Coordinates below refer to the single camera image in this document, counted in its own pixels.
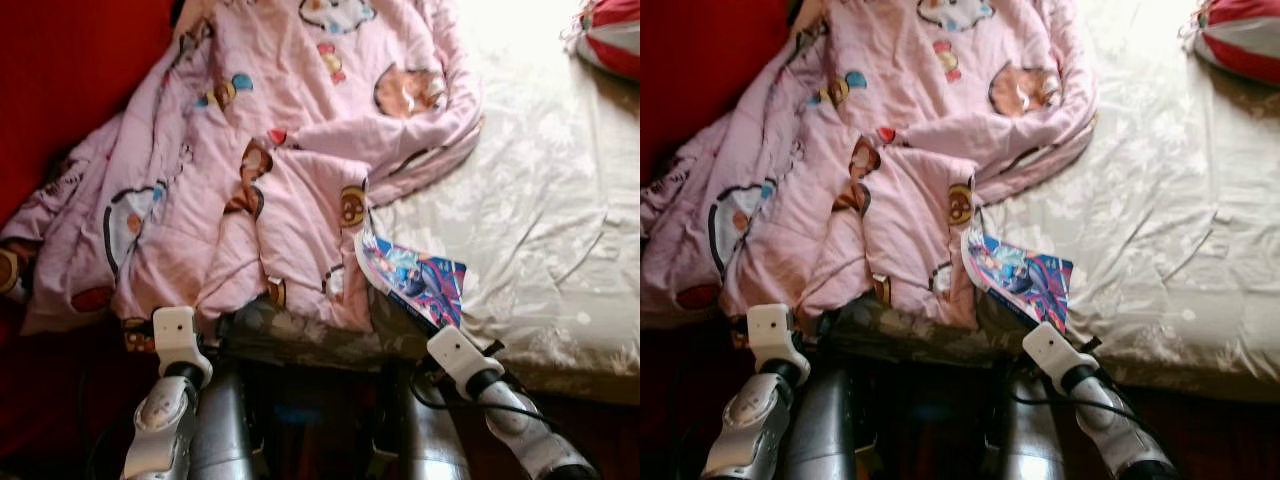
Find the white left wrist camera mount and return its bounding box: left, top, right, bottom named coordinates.
left=152, top=307, right=213, bottom=386
left=748, top=303, right=809, bottom=386

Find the colourful anime magazine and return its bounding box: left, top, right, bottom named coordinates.
left=355, top=225, right=468, bottom=331
left=962, top=225, right=1074, bottom=333

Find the pink cartoon print quilt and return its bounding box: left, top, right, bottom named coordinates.
left=640, top=0, right=1099, bottom=331
left=0, top=0, right=486, bottom=336

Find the silver right robot leg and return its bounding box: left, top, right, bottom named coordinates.
left=385, top=365, right=471, bottom=480
left=985, top=365, right=1066, bottom=480

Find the large red cushion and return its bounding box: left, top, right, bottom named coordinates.
left=640, top=0, right=801, bottom=471
left=0, top=0, right=186, bottom=461

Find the bed with white floral sheet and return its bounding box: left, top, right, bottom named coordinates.
left=215, top=0, right=641, bottom=406
left=830, top=0, right=1280, bottom=401

